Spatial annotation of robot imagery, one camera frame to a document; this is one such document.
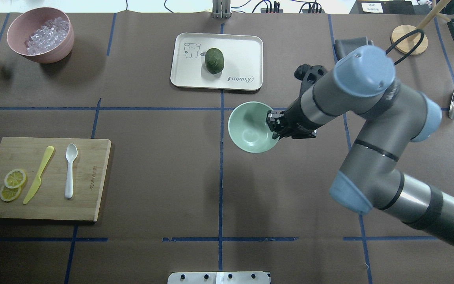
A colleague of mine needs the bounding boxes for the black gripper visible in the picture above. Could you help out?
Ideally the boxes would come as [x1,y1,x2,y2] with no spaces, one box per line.
[266,106,317,140]

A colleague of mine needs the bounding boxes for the mint green bowl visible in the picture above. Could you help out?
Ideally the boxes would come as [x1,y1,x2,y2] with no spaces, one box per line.
[228,102,278,153]

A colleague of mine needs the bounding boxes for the white plastic spoon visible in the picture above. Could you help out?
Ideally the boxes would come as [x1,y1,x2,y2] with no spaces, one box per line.
[64,143,78,199]

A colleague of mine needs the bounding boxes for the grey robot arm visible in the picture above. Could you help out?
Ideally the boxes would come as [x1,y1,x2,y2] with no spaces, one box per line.
[266,45,454,246]

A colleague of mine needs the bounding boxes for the pink bowl with ice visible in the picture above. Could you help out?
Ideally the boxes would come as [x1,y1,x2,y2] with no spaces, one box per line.
[7,7,74,64]

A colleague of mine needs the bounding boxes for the cream rabbit tray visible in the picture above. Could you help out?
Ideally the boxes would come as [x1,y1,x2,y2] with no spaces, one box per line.
[170,33,263,91]

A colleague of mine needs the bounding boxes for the green avocado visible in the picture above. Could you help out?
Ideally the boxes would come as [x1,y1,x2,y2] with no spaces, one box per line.
[204,47,225,74]

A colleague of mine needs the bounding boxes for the folded grey purple cloth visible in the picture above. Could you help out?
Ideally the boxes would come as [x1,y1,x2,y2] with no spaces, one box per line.
[333,37,374,61]

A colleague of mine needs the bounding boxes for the round wooden stand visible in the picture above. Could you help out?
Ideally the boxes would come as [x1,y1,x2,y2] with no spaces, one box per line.
[391,0,451,56]

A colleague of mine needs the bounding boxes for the bamboo cutting board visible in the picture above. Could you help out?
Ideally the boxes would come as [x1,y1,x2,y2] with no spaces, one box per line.
[0,137,112,222]

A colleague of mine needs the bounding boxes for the yellow plastic knife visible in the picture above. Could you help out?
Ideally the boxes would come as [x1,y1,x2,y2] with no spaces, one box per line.
[23,146,55,205]

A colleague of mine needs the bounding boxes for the lower lemon slice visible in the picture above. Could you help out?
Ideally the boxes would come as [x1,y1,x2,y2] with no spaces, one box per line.
[0,185,22,202]

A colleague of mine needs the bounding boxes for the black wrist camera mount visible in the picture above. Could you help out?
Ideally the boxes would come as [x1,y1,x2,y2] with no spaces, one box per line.
[294,64,328,97]

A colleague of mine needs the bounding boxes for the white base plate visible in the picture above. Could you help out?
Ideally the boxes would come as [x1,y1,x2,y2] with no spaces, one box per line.
[167,271,272,284]

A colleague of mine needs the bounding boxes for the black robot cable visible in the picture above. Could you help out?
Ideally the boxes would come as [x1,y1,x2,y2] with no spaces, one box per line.
[385,29,424,65]

